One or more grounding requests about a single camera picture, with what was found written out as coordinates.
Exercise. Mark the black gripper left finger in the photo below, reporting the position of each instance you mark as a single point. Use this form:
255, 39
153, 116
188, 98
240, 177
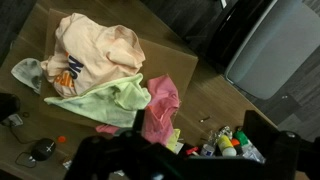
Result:
139, 120

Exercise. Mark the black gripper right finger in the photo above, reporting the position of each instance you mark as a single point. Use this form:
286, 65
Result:
260, 132

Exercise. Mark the light green towel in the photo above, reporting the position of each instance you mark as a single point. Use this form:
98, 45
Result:
114, 103

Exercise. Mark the peach printed towel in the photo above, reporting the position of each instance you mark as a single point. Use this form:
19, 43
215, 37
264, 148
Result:
87, 54

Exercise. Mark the grey office chair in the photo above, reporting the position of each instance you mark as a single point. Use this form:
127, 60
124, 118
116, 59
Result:
259, 44

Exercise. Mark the green plastic toy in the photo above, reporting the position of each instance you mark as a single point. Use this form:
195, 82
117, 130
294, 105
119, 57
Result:
241, 137

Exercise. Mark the pink towel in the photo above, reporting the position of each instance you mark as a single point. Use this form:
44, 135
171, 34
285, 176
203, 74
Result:
160, 100

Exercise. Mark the yellow white bottle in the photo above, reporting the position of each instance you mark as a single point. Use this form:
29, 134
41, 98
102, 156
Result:
226, 146

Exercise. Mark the cardboard box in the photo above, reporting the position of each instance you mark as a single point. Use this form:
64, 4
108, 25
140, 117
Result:
163, 56

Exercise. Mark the black round speaker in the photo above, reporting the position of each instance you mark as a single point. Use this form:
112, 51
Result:
43, 149

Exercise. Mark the white grey rag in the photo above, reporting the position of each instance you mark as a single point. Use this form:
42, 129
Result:
29, 72

